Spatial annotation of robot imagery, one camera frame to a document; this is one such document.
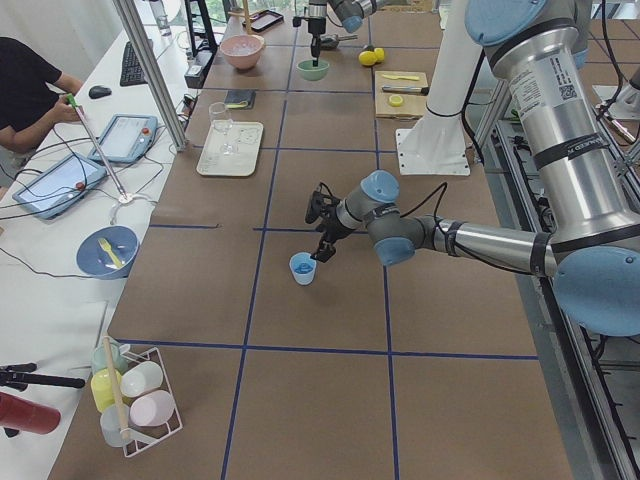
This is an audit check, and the red bottle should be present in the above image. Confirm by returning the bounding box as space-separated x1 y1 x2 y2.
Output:
1 393 61 434

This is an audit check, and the white wire cup rack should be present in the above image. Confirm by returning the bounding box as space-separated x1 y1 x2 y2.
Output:
90 336 183 458

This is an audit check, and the whole yellow lemon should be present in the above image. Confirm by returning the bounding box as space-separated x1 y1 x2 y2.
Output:
358 50 378 67

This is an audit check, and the steel muddler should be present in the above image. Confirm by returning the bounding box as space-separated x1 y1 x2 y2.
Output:
381 85 430 96

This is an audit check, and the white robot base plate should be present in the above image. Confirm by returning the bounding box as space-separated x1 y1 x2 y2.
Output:
396 0 483 176

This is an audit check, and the light blue plastic cup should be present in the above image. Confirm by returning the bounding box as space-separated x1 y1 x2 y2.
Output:
289 252 317 286

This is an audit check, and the wooden cutting board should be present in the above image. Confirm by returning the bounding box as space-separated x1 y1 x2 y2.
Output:
374 71 429 118

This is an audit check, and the seated person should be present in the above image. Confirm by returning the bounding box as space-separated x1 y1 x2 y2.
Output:
1 37 83 154

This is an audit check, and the cream bear tray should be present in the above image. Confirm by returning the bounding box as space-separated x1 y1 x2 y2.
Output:
196 122 264 177

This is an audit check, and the grey folded cloth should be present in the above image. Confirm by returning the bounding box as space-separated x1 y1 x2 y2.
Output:
224 89 256 110

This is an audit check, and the lemon half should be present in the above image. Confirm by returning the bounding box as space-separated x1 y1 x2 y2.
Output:
387 94 404 107

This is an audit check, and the blue tablet far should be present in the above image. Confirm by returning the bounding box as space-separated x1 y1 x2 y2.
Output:
98 114 158 164

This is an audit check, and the black computer mouse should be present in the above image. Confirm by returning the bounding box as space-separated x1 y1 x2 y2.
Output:
88 85 112 99

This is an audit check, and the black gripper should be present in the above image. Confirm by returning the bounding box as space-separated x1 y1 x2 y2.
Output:
305 188 351 263
292 15 326 67

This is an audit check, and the blue bowl with fork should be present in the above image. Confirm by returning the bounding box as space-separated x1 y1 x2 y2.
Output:
76 225 139 280

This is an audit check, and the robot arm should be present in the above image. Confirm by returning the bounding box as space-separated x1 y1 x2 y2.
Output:
292 0 390 67
306 1 639 337

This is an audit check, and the blue tablet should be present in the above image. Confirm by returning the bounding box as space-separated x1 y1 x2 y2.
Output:
12 154 107 220
98 114 158 164

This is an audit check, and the blue tablet near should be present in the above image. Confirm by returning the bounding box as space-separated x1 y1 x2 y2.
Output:
12 154 107 220

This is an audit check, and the yellow sponge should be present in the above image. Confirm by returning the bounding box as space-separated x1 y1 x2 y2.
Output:
225 101 248 109

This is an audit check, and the green bowl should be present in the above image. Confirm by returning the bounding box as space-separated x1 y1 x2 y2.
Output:
296 59 330 82

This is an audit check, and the clear wine glass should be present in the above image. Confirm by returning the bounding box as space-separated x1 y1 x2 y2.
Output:
208 102 237 155

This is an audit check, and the pink bowl with ice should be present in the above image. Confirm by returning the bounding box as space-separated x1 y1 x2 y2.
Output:
220 35 266 70

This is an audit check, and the black keyboard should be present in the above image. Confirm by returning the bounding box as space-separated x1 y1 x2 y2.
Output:
119 41 147 87

